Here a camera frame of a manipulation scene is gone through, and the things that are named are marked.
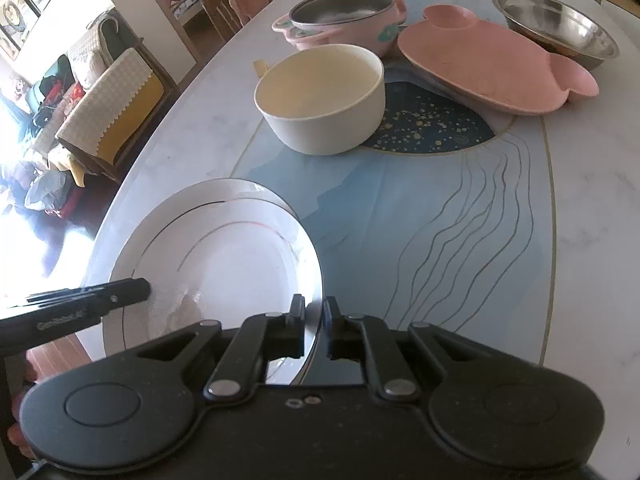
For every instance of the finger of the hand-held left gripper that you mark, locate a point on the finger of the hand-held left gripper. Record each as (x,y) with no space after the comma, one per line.
(75,310)

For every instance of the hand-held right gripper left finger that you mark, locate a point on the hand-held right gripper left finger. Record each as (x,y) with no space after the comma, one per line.
(299,327)

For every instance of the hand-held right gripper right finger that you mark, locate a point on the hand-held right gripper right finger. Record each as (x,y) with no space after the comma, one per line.
(330,330)

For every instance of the large stainless steel bowl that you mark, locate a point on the large stainless steel bowl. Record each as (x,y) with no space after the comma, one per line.
(560,25)

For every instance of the person's left hand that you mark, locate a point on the person's left hand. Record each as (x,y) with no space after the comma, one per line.
(17,437)

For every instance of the grey plastic bag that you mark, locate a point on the grey plastic bag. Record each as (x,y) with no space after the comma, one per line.
(47,190)

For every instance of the armchair with yellow checked cover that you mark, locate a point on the armchair with yellow checked cover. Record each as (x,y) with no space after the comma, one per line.
(110,105)

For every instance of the sofa with clutter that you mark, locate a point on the sofa with clutter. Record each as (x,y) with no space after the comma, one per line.
(60,75)

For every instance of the cream bowl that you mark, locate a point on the cream bowl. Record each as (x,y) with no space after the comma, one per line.
(320,90)

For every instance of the pink mouse-shaped plate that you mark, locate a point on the pink mouse-shaped plate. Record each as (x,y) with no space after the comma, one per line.
(480,60)

